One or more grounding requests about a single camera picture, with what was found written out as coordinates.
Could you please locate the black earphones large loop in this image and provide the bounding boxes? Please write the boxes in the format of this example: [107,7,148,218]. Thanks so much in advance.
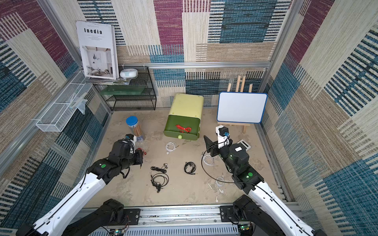
[151,173,169,193]

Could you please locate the green sheet on shelf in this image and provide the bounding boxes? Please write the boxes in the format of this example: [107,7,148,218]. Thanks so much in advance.
[99,86,145,95]

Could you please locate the Inedia magazine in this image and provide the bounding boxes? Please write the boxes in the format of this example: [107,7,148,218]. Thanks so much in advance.
[76,21,119,80]

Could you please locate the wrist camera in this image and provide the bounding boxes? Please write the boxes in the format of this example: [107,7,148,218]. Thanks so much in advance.
[216,125,230,148]
[123,134,137,146]

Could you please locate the black earphones small coil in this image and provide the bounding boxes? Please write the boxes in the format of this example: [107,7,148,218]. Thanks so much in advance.
[151,163,168,174]

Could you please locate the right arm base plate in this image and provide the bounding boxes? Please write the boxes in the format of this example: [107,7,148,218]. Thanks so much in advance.
[219,205,245,224]

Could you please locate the white earphones near cabinet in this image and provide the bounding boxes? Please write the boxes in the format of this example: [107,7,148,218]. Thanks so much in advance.
[165,142,178,155]

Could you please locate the green three-drawer cabinet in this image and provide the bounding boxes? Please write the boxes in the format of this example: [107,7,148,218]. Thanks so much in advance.
[163,93,204,141]

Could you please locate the white earphones centre right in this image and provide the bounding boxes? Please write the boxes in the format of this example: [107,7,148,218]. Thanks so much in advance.
[201,153,217,167]

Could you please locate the white oval case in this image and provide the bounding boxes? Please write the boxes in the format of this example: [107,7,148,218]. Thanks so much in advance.
[120,68,138,79]

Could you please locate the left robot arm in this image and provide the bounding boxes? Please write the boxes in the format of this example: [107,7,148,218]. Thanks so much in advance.
[16,134,143,236]

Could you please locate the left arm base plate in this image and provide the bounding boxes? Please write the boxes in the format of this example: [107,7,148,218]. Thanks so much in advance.
[119,208,141,226]

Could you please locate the small whiteboard on easel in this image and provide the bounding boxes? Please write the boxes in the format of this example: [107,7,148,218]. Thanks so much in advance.
[217,75,268,133]

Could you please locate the white wire basket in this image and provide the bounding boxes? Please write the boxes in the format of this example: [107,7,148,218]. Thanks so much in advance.
[36,83,92,132]

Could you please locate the black earphones round coil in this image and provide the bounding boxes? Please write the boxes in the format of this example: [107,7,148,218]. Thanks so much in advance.
[184,162,196,175]

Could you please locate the blue-lid pencil canister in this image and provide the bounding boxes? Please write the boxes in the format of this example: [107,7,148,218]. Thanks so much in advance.
[126,116,144,142]

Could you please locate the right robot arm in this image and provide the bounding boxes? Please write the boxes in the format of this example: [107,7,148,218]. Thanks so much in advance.
[204,136,325,236]

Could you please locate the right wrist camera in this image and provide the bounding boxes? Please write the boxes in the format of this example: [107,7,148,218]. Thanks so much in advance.
[216,125,230,148]

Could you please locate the black wire shelf rack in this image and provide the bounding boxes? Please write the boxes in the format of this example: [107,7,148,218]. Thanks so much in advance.
[91,66,157,112]

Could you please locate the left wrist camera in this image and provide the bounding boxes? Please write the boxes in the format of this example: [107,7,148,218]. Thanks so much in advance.
[123,134,137,146]

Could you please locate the white calculator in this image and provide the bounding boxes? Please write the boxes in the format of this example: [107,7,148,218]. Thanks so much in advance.
[238,139,251,151]

